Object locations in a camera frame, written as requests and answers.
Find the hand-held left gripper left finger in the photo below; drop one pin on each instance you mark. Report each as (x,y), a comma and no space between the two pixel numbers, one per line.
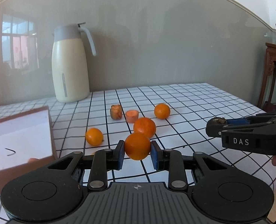
(121,155)

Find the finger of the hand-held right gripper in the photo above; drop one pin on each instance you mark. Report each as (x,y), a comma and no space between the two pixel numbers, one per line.
(212,129)
(238,122)

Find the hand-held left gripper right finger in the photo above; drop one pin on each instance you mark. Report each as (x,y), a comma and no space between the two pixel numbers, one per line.
(154,157)

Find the dark brown mangosteen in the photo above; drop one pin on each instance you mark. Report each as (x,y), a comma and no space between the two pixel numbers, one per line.
(218,120)

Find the medium orange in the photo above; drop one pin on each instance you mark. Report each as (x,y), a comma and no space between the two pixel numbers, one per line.
(137,145)

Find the brown-skinned carrot chunk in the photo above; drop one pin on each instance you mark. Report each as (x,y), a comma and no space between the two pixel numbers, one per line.
(116,111)

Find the brown cardboard box white inside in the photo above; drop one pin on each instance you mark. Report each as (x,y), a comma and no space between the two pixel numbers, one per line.
(12,133)

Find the small orange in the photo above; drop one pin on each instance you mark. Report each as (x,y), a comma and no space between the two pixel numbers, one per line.
(162,111)
(94,136)

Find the large orange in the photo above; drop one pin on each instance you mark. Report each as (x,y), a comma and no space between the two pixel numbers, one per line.
(144,126)

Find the white black-grid tablecloth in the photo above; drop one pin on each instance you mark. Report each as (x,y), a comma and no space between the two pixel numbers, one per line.
(186,102)

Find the carrot slice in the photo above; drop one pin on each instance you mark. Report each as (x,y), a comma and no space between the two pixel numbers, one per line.
(131,116)

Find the carved wooden side table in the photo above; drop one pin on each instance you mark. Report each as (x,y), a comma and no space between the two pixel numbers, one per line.
(273,74)

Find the cream thermos jug grey lid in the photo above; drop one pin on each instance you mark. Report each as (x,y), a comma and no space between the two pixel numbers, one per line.
(69,63)

